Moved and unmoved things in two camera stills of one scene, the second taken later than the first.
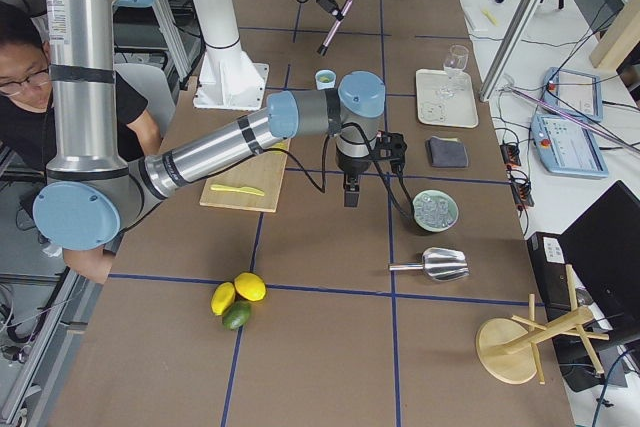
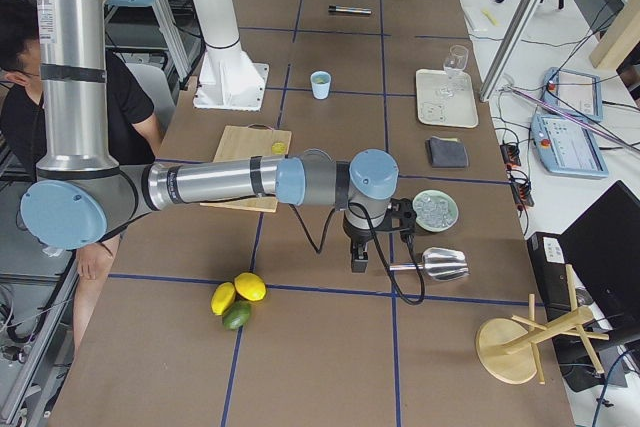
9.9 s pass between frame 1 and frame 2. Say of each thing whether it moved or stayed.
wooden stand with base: stayed
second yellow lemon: stayed
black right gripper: moved
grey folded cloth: stayed
